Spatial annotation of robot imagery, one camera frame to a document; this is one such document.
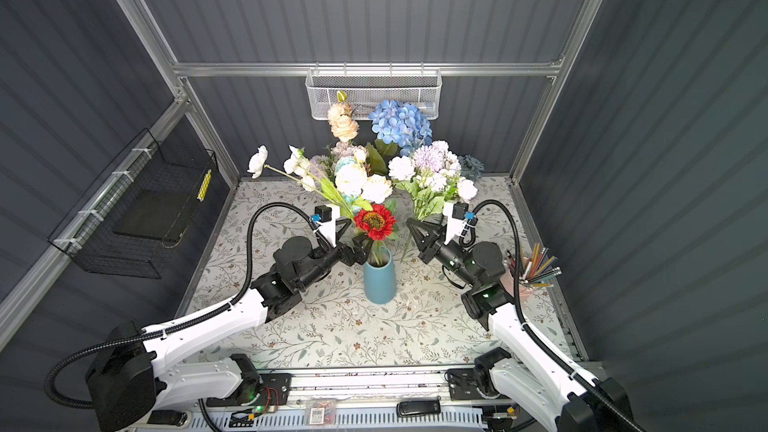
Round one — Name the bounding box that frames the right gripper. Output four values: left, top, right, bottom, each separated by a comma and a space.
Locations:
409, 219, 478, 292

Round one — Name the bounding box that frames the red sunflower cream peony stem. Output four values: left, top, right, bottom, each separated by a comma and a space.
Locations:
334, 163, 397, 266

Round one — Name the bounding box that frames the teal ceramic vase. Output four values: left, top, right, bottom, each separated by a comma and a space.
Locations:
363, 249, 397, 305

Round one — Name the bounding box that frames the light blue flower stem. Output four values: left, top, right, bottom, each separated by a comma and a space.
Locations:
334, 156, 357, 172

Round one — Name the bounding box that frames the lilac white flower bunch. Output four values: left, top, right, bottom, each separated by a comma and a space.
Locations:
310, 141, 368, 179

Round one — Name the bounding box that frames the blue hydrangea flower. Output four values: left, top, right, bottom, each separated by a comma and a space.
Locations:
368, 100, 432, 156

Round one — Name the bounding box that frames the peach peony stem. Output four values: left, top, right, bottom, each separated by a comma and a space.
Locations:
327, 90, 359, 142

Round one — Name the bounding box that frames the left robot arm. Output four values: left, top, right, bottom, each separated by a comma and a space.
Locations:
86, 237, 371, 431

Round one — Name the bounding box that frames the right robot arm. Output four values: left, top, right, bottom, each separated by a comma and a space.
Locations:
407, 218, 641, 431

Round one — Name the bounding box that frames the pink pencil cup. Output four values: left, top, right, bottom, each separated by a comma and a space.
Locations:
500, 270, 535, 302

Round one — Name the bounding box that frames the coloured pencils bunch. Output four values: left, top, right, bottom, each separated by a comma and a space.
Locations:
507, 243, 562, 288

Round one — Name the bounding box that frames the yellow marker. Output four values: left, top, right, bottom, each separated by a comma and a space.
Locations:
196, 169, 212, 202

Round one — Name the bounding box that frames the small clear parts box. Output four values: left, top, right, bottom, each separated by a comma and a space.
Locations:
305, 398, 337, 427

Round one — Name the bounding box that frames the black remote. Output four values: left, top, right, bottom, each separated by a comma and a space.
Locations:
396, 399, 441, 418

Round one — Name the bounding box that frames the black pad in basket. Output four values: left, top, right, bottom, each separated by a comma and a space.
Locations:
112, 190, 189, 244

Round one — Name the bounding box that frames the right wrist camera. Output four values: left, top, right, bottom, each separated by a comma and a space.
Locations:
443, 202, 477, 244

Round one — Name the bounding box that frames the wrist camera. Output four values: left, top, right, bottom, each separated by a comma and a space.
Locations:
443, 202, 477, 244
310, 204, 341, 248

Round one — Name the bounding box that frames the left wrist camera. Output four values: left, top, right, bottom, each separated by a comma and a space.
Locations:
310, 204, 341, 248

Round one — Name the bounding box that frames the white wire basket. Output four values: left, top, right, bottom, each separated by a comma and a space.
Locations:
305, 68, 443, 120

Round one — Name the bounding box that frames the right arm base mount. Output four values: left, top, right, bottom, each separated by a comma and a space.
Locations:
443, 368, 511, 402

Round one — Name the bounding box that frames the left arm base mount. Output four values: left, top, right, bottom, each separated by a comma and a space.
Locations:
205, 373, 293, 411

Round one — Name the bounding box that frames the black wire basket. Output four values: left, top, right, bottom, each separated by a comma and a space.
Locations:
48, 132, 218, 279

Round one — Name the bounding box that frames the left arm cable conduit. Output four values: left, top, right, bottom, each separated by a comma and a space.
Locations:
44, 201, 319, 410

